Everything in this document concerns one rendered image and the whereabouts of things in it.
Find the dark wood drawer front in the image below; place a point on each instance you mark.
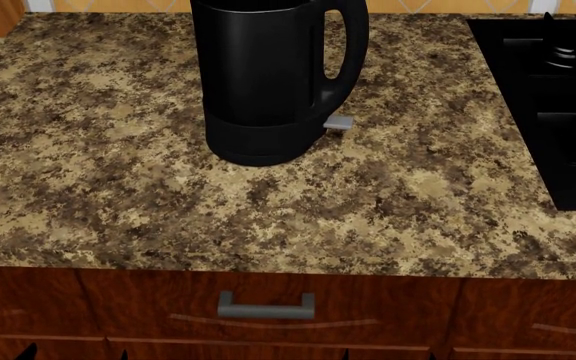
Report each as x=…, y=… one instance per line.
x=528, y=315
x=23, y=300
x=168, y=300

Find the black electric kettle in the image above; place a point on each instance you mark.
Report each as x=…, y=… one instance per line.
x=258, y=75

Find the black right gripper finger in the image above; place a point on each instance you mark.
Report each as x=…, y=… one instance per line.
x=345, y=356
x=431, y=357

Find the black gas cooktop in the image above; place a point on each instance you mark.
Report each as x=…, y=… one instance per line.
x=528, y=112

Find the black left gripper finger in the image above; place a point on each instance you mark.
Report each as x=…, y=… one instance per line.
x=123, y=356
x=30, y=354

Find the grey kettle switch lever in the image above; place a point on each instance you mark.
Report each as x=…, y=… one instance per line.
x=339, y=122

